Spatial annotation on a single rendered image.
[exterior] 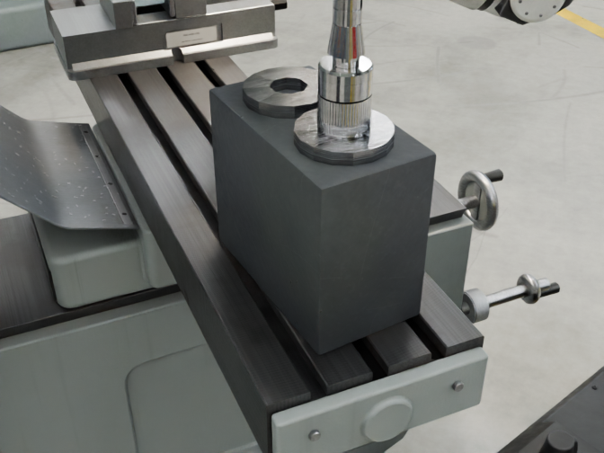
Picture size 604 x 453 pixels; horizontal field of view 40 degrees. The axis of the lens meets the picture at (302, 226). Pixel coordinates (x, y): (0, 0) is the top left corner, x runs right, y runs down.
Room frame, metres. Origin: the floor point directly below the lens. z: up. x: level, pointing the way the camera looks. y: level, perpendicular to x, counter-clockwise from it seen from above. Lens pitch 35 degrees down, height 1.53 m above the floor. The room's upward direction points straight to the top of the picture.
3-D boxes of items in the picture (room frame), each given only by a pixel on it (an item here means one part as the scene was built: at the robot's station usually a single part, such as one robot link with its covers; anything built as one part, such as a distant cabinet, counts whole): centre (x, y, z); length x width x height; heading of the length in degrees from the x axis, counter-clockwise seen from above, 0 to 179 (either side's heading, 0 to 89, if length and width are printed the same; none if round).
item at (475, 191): (1.29, -0.30, 0.69); 0.16 x 0.12 x 0.12; 114
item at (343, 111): (0.65, -0.04, 1.21); 0.05 x 0.05 x 0.05
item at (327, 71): (0.65, -0.04, 1.24); 0.05 x 0.05 x 0.01
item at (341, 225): (0.70, -0.01, 1.09); 0.22 x 0.12 x 0.20; 30
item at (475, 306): (1.17, -0.38, 0.57); 0.22 x 0.06 x 0.06; 114
